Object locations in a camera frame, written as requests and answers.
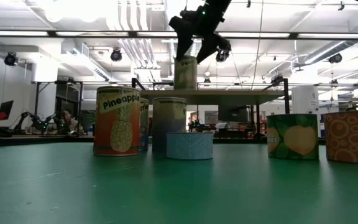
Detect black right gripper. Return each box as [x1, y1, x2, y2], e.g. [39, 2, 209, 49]
[168, 0, 232, 65]

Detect olive green pear can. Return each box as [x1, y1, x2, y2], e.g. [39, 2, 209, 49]
[173, 55, 198, 91]

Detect tall blue-grey can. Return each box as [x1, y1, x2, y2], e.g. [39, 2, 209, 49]
[151, 96, 188, 154]

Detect blue cherries can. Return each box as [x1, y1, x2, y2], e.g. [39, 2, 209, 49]
[139, 98, 150, 152]

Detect short light blue chevron can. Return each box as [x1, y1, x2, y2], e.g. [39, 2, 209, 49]
[166, 131, 214, 161]

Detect orange pineapple can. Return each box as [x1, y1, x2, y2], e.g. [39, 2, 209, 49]
[93, 85, 142, 157]

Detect green peach can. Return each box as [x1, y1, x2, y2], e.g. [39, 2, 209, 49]
[266, 113, 320, 161]

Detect orange circle pattern can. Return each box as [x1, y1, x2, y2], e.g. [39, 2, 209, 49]
[323, 110, 358, 165]

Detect black ceiling spotlight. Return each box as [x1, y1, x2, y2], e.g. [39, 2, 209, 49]
[4, 52, 19, 67]
[328, 52, 343, 65]
[109, 47, 123, 63]
[215, 49, 231, 63]

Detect black overhead light bar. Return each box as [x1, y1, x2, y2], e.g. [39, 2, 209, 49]
[0, 29, 358, 40]

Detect white round column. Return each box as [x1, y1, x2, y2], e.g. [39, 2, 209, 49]
[291, 85, 321, 116]

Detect potted green plant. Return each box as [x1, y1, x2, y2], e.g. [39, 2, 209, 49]
[80, 109, 97, 136]

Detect person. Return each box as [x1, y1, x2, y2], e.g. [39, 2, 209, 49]
[60, 108, 80, 135]

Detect black background robot arms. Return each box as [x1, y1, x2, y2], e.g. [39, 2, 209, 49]
[13, 110, 59, 135]

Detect black background frame rig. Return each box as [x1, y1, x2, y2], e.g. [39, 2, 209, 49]
[30, 80, 85, 136]

